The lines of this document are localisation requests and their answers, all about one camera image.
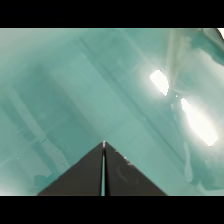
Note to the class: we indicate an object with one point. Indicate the white shirt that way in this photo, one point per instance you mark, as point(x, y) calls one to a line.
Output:
point(221, 31)

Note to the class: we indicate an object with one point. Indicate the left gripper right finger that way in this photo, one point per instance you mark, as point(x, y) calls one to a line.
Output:
point(128, 176)

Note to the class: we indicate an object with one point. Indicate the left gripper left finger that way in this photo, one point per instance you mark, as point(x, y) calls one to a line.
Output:
point(85, 178)

